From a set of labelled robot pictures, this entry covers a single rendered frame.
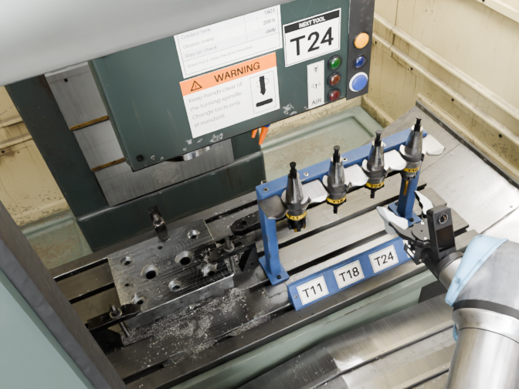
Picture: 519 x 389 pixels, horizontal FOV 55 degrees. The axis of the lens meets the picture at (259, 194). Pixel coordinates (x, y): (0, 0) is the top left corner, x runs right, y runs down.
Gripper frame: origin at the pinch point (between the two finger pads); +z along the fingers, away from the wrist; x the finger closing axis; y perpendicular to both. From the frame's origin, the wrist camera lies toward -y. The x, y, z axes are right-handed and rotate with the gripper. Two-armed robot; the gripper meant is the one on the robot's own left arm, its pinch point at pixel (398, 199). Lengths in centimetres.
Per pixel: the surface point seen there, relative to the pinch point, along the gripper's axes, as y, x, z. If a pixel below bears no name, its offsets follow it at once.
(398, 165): -2.2, 5.0, 7.7
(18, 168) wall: 34, -93, 102
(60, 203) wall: 56, -85, 100
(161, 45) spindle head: -54, -45, 2
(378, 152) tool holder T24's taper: -8.2, -0.6, 8.7
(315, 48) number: -46, -22, 1
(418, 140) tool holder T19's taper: -7.2, 10.5, 8.5
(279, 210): -2.2, -26.8, 8.3
